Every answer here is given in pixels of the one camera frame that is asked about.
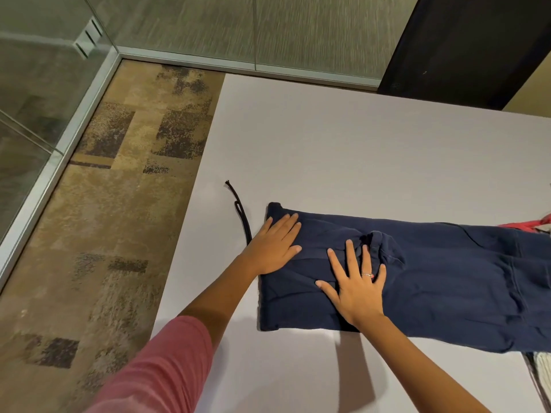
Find person's left hand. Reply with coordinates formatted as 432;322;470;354
240;212;303;278

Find person's right hand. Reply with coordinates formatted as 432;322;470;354
315;239;387;330

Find navy blue hoodie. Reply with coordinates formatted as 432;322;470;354
224;180;551;354

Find red garment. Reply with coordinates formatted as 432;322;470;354
498;213;551;233

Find striped knit top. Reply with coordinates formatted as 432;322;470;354
523;350;551;409

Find person's left forearm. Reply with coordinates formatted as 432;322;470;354
179;253;259;349

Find person's right forearm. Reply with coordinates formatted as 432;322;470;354
357;313;491;413

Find person's left pink sleeve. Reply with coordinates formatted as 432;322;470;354
84;315;215;413

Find black mesh office chair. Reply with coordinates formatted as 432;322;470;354
378;0;551;111

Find metal glass door bracket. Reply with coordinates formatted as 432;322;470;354
73;17;105;60

